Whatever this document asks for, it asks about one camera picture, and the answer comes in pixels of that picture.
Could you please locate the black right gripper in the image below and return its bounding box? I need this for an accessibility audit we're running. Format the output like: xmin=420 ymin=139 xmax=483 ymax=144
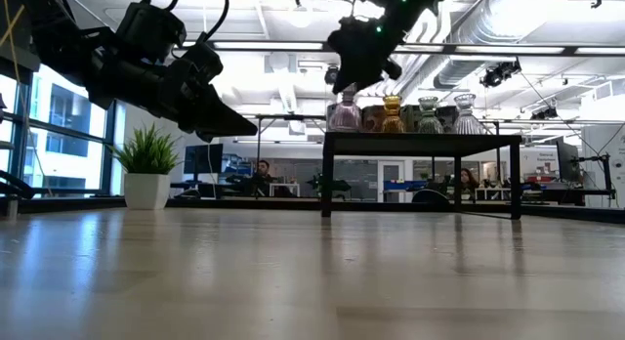
xmin=326 ymin=15 xmax=405 ymax=96

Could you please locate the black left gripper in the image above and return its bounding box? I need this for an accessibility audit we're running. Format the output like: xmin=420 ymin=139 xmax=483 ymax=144
xmin=90 ymin=42 xmax=259 ymax=144

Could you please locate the pink glass candle holder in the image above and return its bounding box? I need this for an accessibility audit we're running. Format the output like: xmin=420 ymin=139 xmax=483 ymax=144
xmin=327 ymin=83 xmax=363 ymax=133

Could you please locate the amber glass candle holder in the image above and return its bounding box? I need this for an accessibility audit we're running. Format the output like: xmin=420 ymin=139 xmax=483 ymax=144
xmin=380 ymin=94 xmax=406 ymax=134

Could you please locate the green glass candle holder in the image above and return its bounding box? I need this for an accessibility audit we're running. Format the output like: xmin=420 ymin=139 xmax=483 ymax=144
xmin=416 ymin=95 xmax=444 ymax=135

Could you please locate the clear glass candle holder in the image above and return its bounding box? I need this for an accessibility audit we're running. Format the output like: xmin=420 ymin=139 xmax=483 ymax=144
xmin=451 ymin=93 xmax=489 ymax=136

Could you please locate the dark monitor on arm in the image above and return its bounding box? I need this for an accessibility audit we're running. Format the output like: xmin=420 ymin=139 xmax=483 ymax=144
xmin=556 ymin=140 xmax=614 ymax=199

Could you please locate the black computer monitor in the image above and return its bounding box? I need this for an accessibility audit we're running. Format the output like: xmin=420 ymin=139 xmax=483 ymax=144
xmin=183 ymin=143 xmax=225 ymax=185

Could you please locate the person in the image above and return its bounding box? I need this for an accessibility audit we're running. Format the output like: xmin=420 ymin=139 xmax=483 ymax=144
xmin=458 ymin=167 xmax=482 ymax=194
xmin=246 ymin=158 xmax=279 ymax=197

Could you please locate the black high table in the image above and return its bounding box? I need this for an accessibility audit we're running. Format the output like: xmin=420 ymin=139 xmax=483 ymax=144
xmin=241 ymin=113 xmax=327 ymax=199

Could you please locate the black perforated metal shelf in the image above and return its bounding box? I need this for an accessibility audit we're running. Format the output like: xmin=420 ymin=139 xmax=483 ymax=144
xmin=320 ymin=131 xmax=522 ymax=221

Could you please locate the green plant in white pot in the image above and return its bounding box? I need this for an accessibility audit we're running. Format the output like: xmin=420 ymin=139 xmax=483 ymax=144
xmin=109 ymin=123 xmax=183 ymax=212

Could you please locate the small white table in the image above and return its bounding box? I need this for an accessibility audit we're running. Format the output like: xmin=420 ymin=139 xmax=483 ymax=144
xmin=268 ymin=182 xmax=302 ymax=198

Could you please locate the dark background plant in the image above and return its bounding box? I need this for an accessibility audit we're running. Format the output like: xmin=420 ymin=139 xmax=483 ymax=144
xmin=310 ymin=172 xmax=352 ymax=200

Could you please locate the black chair back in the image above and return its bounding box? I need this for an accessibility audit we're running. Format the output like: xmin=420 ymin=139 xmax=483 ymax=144
xmin=412 ymin=189 xmax=450 ymax=204

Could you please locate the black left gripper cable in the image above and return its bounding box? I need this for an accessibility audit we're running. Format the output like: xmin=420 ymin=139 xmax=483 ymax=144
xmin=165 ymin=0 xmax=230 ymax=44

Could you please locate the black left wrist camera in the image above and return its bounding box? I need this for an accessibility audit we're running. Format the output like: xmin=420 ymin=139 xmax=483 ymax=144
xmin=115 ymin=0 xmax=188 ymax=64

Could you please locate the black ceiling camera cluster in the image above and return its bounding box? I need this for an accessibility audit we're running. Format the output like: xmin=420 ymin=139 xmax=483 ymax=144
xmin=479 ymin=59 xmax=522 ymax=90

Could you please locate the yellow cable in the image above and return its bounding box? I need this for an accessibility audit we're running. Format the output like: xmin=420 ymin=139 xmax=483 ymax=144
xmin=0 ymin=0 xmax=50 ymax=194

